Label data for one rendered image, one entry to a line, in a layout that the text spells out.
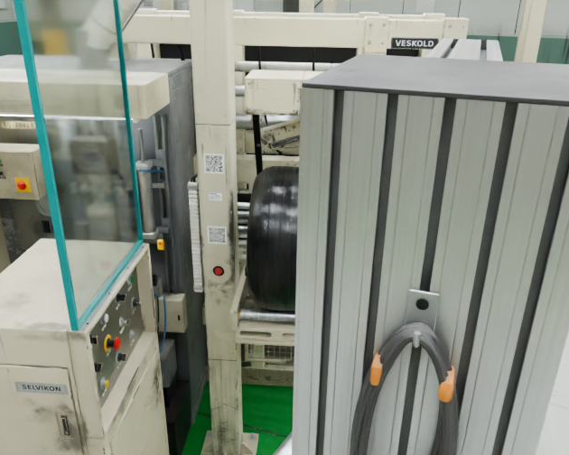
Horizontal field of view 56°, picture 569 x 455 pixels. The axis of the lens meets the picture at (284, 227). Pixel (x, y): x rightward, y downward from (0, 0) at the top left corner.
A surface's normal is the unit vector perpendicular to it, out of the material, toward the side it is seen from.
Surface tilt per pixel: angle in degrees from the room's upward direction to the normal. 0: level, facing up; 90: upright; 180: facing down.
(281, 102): 90
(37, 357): 90
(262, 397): 0
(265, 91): 90
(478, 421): 90
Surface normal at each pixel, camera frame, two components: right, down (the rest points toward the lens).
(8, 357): -0.07, 0.40
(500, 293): -0.33, 0.38
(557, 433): 0.01, -0.91
